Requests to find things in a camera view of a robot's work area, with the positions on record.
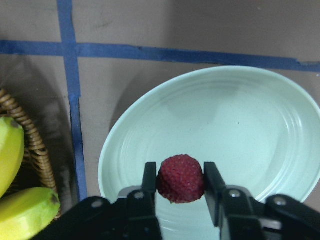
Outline yellow banana bunch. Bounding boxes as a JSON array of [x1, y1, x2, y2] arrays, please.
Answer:
[[0, 116, 61, 240]]

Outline pale green plate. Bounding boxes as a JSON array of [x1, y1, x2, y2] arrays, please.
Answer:
[[97, 65, 320, 240]]

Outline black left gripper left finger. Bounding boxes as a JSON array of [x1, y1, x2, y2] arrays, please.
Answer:
[[142, 162, 163, 240]]

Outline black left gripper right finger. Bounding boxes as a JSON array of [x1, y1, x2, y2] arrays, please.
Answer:
[[203, 161, 251, 240]]

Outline woven wicker basket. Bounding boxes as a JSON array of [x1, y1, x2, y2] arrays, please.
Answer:
[[0, 87, 62, 221]]

